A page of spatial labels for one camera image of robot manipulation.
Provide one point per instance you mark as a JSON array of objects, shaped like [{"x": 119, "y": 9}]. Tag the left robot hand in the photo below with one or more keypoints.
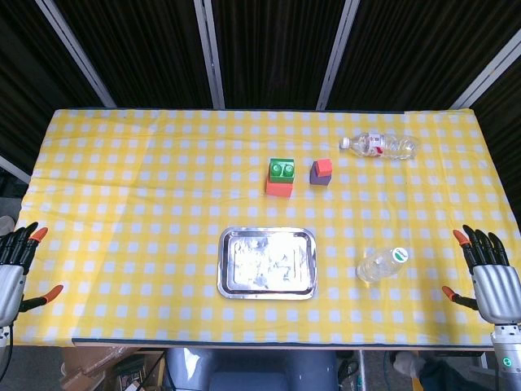
[{"x": 10, "y": 285}]

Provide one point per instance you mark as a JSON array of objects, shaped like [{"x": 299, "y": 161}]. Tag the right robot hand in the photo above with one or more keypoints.
[{"x": 496, "y": 289}]

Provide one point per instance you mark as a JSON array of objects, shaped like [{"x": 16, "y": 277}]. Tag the clear bottle with green cap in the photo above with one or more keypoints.
[{"x": 378, "y": 266}]

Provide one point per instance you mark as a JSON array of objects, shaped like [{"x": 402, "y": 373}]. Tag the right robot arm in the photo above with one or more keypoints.
[{"x": 509, "y": 358}]

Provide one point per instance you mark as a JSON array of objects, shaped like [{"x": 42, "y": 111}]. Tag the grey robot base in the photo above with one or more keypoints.
[{"x": 252, "y": 370}]

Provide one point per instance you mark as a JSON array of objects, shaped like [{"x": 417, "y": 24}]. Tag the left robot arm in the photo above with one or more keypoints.
[{"x": 3, "y": 336}]

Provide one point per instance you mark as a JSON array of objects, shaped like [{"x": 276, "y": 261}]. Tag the clear bottle with red label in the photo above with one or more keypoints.
[{"x": 390, "y": 146}]

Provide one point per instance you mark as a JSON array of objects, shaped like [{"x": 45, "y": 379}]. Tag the stainless steel tray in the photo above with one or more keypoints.
[{"x": 264, "y": 264}]

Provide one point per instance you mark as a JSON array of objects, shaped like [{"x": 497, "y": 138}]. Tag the brown cardboard box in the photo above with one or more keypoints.
[{"x": 89, "y": 366}]

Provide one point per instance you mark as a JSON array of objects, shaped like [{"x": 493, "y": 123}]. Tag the yellow white checkered tablecloth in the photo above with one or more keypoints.
[{"x": 142, "y": 203}]

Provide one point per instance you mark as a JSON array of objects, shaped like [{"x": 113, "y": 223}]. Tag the metal table leg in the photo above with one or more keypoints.
[{"x": 362, "y": 370}]

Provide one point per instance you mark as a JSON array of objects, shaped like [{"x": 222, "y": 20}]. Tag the purple block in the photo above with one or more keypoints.
[{"x": 319, "y": 181}]

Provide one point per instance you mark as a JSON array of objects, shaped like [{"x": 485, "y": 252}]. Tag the small red block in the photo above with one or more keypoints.
[{"x": 324, "y": 167}]

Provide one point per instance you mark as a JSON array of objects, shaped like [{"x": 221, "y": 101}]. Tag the orange cube block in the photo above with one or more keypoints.
[{"x": 278, "y": 189}]

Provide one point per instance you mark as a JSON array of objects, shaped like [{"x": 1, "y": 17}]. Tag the green studded building block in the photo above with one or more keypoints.
[{"x": 281, "y": 169}]

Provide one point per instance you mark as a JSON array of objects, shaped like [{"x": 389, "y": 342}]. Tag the grey partition frame post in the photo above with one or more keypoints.
[
  {"x": 338, "y": 53},
  {"x": 77, "y": 55},
  {"x": 484, "y": 75},
  {"x": 209, "y": 53},
  {"x": 12, "y": 169}
]

